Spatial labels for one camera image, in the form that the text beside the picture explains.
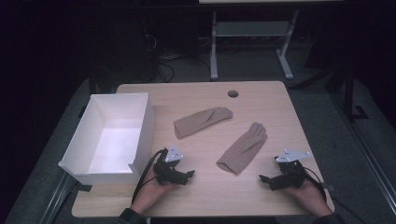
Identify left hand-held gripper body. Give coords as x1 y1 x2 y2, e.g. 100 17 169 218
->
153 144 190 187

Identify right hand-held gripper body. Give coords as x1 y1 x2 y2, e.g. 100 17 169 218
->
274 148 313 189

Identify beige glove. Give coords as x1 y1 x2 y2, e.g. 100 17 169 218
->
173 106 233 140
216 121 268 176

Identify white box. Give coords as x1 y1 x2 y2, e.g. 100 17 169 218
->
58 91 156 187

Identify person's left hand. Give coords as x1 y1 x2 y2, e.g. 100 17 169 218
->
130 167 179 216

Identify person's right hand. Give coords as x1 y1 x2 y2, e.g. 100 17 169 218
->
285 179 333 217

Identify black floor stand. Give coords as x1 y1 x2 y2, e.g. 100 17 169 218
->
290 59 370 123

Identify white metal stand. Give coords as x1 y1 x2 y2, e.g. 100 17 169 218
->
208 8 300 82

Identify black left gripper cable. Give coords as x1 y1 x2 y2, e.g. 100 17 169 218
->
131 147 169 203

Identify aluminium rail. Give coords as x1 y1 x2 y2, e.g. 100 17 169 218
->
38 172 78 224
330 92 396 216

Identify black floor cables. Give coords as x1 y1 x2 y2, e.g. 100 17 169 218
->
141 18 213 83

